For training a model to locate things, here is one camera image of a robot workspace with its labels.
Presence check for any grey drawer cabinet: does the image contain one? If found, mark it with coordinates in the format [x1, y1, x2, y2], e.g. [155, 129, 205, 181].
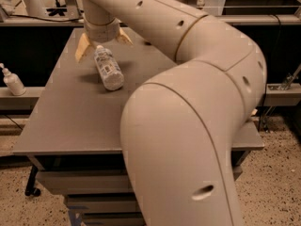
[12, 25, 265, 226]

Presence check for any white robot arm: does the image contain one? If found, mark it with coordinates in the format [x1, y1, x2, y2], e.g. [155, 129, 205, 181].
[88, 0, 267, 226]

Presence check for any clear plastic water bottle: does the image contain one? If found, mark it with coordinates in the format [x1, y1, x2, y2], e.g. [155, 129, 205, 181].
[94, 45, 124, 91]

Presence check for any white pump dispenser bottle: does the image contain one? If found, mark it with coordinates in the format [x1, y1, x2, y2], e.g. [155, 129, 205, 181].
[0, 63, 26, 96]

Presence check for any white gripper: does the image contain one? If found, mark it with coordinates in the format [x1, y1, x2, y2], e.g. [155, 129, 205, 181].
[75, 19, 133, 62]

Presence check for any black cable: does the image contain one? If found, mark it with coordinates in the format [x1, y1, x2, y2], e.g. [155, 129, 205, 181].
[0, 7, 84, 24]

